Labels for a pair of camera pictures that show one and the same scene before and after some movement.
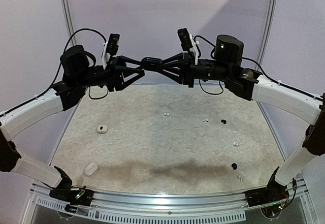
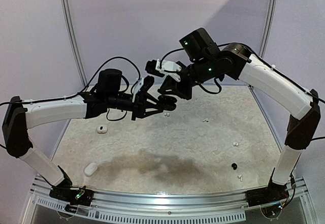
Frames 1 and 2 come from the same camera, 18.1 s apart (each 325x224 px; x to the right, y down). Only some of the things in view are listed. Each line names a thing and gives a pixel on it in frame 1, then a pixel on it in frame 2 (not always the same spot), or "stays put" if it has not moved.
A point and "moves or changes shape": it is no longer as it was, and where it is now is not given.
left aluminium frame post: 66,8 stays put
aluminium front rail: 298,188 stays put
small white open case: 102,128 stays put
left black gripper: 114,75 → 141,104
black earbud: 234,166 stays put
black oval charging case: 151,63 moves or changes shape
